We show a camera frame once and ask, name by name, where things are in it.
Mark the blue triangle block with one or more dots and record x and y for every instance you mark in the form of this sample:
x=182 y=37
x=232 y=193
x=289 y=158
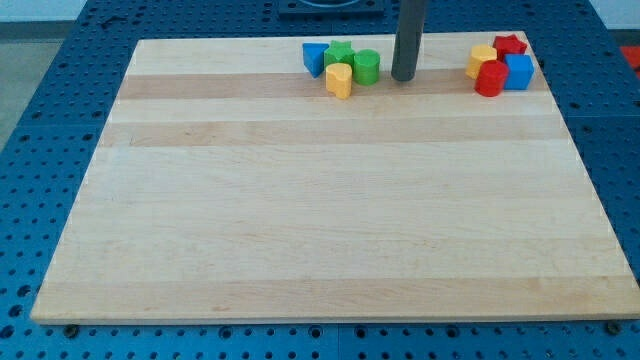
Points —
x=313 y=57

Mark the yellow heart block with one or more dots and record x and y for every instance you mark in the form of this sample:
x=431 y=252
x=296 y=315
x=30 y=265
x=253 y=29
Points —
x=338 y=80

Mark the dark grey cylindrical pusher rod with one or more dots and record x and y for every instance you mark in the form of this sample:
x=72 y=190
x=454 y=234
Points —
x=412 y=14

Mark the green cylinder block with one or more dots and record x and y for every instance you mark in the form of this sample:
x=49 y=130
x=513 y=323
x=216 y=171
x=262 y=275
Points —
x=366 y=67

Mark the red cylinder block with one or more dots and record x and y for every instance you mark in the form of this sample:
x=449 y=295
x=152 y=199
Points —
x=491 y=78

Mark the green star block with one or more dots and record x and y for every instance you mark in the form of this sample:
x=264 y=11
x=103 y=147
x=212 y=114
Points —
x=339 y=52

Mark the yellow hexagon block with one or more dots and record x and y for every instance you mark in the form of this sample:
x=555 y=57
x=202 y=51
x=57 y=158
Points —
x=477 y=56

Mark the red star block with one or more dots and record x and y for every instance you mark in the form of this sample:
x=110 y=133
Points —
x=508 y=44

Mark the light wooden board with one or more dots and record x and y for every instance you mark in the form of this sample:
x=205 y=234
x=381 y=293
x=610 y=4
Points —
x=229 y=186

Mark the blue cube block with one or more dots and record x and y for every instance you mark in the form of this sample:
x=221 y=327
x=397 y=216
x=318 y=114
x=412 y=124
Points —
x=521 y=71

